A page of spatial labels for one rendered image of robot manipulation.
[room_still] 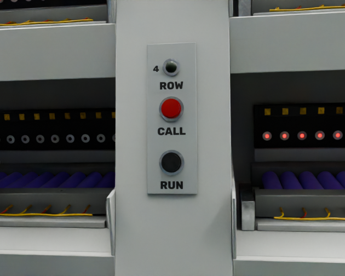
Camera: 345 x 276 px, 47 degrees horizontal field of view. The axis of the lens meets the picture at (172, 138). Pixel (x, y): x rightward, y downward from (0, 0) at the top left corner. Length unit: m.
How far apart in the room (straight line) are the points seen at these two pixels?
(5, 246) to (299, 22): 0.31
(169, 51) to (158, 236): 0.15
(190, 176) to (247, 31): 0.13
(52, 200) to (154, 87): 0.17
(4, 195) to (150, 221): 0.18
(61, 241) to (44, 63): 0.16
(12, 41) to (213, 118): 0.19
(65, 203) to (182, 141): 0.16
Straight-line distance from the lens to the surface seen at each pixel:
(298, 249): 0.34
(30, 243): 0.38
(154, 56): 0.33
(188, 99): 0.32
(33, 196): 0.43
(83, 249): 0.35
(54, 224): 0.40
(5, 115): 0.56
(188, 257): 0.32
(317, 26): 0.34
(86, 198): 0.41
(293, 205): 0.39
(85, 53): 0.35
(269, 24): 0.34
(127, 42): 0.34
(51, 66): 0.37
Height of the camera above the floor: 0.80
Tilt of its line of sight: 4 degrees up
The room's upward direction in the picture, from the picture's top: straight up
